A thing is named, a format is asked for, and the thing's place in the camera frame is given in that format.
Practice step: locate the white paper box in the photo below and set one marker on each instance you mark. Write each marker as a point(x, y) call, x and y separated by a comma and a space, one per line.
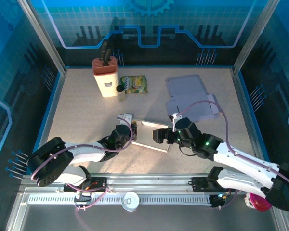
point(147, 134)
point(185, 86)

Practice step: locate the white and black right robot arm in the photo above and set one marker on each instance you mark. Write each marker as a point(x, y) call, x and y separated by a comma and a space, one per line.
point(243, 161)

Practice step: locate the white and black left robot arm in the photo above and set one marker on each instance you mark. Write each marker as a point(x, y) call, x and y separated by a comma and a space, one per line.
point(86, 154)

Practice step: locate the small bottle with black cap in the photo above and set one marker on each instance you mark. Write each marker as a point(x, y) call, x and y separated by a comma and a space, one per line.
point(121, 96)

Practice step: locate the yellow green snack bag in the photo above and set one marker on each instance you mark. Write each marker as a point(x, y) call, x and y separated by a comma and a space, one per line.
point(136, 84)

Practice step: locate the cream knife block, brown top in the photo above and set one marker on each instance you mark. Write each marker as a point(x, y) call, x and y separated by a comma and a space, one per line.
point(108, 81)

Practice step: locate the container with pink lid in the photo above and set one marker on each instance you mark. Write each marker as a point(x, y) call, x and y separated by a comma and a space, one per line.
point(254, 202)

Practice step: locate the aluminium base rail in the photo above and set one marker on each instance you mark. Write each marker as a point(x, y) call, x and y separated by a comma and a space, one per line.
point(147, 180)

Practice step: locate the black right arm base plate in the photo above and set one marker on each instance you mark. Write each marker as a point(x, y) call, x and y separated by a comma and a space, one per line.
point(198, 184)

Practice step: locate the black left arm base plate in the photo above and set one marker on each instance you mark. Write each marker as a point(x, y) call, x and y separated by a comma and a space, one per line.
point(100, 181)

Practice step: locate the aluminium frame post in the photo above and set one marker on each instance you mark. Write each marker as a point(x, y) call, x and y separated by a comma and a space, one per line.
point(254, 36)
point(43, 36)

